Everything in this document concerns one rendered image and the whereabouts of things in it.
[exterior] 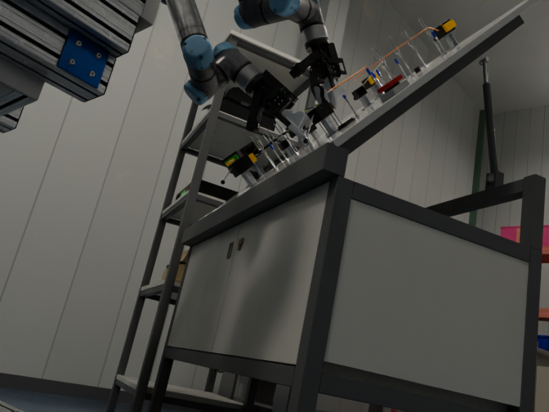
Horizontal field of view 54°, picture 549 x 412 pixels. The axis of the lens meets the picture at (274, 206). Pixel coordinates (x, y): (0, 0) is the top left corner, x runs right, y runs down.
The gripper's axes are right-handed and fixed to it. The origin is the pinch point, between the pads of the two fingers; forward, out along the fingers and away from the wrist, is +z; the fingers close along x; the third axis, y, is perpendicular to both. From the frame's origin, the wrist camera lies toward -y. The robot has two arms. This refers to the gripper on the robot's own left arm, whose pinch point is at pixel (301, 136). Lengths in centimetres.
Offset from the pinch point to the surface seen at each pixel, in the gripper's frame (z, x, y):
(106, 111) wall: -168, 187, -89
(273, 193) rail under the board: 8.1, -13.2, -14.5
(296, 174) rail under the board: 11.5, -22.2, -5.9
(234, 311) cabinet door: 20, -5, -47
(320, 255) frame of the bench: 29.5, -34.9, -13.3
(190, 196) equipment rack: -37, 66, -54
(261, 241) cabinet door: 12.5, -4.8, -27.8
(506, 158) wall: 63, 750, 149
